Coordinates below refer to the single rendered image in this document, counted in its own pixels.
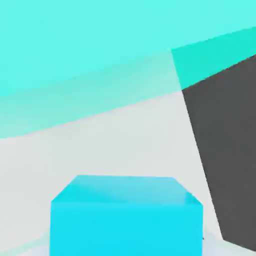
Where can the large turquoise box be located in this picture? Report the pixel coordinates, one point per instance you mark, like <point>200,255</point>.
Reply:
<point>96,40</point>

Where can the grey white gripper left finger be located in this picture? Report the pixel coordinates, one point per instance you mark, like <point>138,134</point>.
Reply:
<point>34,250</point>

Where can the small cyan cube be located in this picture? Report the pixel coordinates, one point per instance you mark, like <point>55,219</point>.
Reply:
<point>126,226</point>

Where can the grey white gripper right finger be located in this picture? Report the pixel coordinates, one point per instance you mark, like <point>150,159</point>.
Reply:
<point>220,249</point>

